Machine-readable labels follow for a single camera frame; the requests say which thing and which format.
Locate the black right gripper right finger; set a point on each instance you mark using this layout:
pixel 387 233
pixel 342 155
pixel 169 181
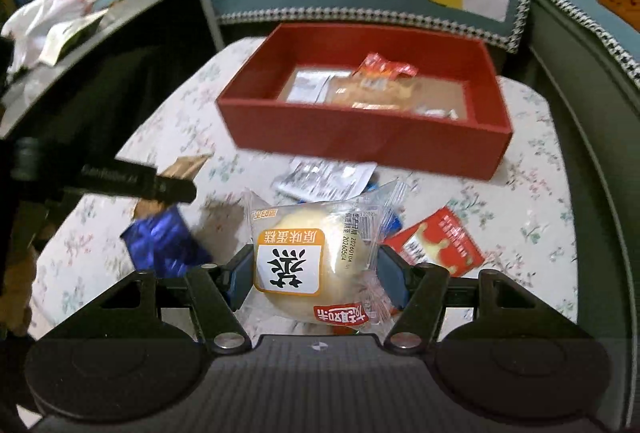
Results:
pixel 419 292

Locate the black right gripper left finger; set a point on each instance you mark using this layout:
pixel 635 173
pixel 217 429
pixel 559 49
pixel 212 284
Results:
pixel 215 292

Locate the round cake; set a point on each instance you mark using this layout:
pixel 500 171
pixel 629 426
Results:
pixel 316 262

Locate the gold foil snack packet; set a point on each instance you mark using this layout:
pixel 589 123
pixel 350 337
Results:
pixel 177 179

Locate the red crown snack packet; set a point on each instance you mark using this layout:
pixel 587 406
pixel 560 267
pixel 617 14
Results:
pixel 440 239

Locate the blue foil snack packet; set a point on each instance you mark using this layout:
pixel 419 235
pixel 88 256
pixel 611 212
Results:
pixel 164 245

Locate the blue seaweed snack packet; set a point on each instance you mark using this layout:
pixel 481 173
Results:
pixel 393 222

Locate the floral tablecloth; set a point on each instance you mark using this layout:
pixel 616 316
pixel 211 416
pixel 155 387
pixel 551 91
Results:
pixel 521 219

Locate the white green paper packet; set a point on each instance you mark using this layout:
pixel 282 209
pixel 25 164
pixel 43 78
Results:
pixel 63 37

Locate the white printed snack pouch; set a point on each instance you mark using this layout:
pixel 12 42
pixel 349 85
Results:
pixel 314 180

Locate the white plastic bag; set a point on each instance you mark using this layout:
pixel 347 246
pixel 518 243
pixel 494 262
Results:
pixel 28 27

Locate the red cardboard box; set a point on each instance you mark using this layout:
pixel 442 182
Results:
pixel 257 118

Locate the bread snack red-top wrapper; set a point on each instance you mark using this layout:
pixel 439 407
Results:
pixel 377 84

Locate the white packet in box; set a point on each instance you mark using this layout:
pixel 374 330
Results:
pixel 309 86

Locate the dark green sofa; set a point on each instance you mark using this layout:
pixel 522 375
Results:
pixel 595 112

